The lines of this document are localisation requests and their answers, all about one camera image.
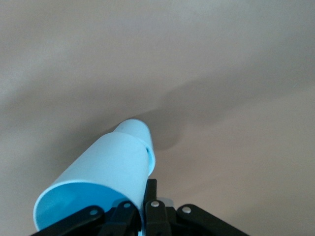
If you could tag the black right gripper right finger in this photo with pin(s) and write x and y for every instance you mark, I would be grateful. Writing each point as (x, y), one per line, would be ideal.
(172, 218)

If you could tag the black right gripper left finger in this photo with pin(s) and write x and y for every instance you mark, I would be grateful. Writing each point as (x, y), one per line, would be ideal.
(81, 221)

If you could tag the blue plastic cup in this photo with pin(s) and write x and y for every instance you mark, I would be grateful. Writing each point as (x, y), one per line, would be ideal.
(136, 131)
(105, 162)

